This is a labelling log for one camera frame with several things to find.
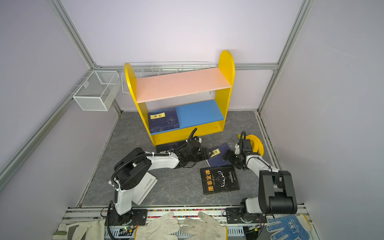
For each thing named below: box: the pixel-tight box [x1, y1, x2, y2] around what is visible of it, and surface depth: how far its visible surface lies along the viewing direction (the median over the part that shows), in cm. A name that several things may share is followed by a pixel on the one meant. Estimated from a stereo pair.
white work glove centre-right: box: [180, 211, 227, 240], surface depth 72 cm
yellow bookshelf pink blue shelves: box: [124, 50, 235, 147], surface depth 93 cm
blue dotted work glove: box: [266, 214, 313, 240], surface depth 72 cm
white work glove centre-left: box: [134, 211, 181, 240], surface depth 72 cm
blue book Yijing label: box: [147, 107, 180, 134], surface depth 94 cm
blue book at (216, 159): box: [206, 143, 231, 168], surface depth 95 cm
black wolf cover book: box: [156, 141, 188, 153], surface depth 100 cm
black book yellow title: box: [199, 164, 240, 195], surface depth 86 cm
